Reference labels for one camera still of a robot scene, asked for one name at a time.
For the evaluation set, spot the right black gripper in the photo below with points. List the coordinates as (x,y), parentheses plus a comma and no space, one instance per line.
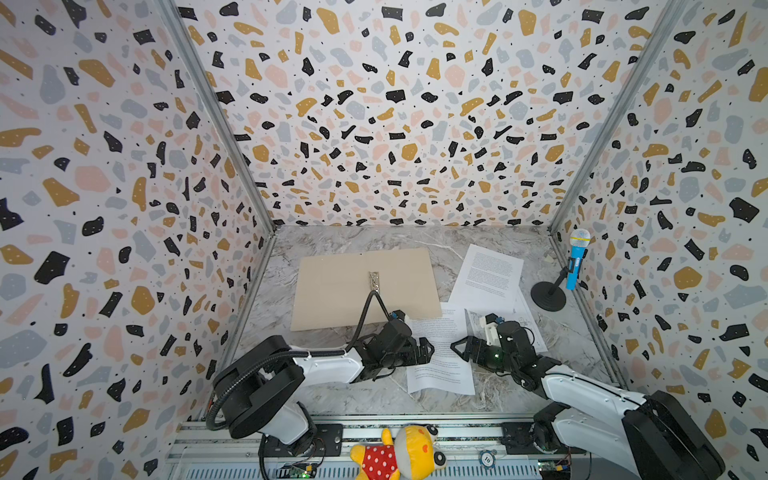
(473,350)

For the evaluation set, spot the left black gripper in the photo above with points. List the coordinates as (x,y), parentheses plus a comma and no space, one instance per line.
(413,358)

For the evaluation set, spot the white text sheet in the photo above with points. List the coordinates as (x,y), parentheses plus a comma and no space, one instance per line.
(488,282)
(445,371)

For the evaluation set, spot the beige manila folder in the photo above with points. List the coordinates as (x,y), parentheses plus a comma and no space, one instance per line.
(332,289)

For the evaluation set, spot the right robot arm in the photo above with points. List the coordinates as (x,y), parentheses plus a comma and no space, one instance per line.
(650,435)

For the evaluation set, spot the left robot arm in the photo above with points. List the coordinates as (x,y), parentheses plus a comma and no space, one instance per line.
(257,393)

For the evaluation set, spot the white diagram sheet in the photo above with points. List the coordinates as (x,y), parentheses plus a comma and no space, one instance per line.
(531,330)

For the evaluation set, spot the yellow plush toy red dress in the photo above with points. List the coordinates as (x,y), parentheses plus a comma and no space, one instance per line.
(411,454)

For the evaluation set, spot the right circuit board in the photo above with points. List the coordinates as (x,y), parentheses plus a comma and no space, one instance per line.
(554,470)

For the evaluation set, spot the blue toy microphone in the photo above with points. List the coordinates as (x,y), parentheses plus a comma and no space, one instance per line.
(579,241)

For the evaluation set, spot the left green circuit board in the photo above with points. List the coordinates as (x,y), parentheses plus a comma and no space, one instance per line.
(297,471)

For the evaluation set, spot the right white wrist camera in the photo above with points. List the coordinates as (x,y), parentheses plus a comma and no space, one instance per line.
(490,324)

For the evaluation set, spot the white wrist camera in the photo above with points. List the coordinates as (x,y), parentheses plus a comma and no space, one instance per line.
(490,324)
(397,315)

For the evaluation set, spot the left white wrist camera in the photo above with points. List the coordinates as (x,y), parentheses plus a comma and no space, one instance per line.
(397,315)

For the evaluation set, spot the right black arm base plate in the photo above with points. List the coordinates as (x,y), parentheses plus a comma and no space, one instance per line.
(529,437)

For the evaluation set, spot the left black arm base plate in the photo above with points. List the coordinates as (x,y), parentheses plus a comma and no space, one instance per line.
(323,440)

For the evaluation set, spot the aluminium front rail frame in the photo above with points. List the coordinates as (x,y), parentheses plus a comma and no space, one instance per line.
(449,446)

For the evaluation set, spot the right aluminium corner post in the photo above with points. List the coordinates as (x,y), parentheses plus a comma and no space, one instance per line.
(667,20)

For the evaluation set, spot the aluminium corner post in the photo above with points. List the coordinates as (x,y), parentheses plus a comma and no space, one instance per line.
(667,20)
(187,52)

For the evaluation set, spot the left aluminium corner post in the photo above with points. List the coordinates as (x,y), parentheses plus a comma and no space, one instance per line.
(187,52)

